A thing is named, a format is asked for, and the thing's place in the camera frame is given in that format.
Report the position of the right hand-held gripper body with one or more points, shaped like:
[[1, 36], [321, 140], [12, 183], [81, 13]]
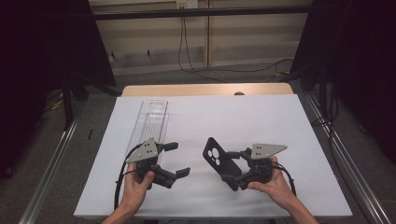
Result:
[[260, 168]]

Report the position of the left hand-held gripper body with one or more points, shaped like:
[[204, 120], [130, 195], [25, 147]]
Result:
[[146, 155]]

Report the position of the black phone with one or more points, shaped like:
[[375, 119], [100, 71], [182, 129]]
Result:
[[219, 161]]

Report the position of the person's right hand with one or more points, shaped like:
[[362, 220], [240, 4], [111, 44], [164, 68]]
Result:
[[278, 189]]

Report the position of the person's left hand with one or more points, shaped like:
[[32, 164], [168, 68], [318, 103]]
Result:
[[135, 189]]

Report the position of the clear plastic tray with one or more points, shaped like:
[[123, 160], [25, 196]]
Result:
[[149, 124]]

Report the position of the white table mat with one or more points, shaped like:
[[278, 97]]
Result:
[[199, 199]]

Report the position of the dark round table grommet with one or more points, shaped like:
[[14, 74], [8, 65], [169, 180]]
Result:
[[239, 93]]

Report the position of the black horizontal bar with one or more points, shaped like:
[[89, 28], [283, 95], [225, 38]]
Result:
[[199, 12]]

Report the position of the black curtain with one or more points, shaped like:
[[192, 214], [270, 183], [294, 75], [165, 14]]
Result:
[[358, 62], [43, 46]]

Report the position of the metal floor rail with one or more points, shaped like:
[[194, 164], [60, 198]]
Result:
[[351, 174], [46, 180]]

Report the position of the white wall socket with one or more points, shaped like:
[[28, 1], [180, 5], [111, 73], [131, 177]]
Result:
[[187, 3]]

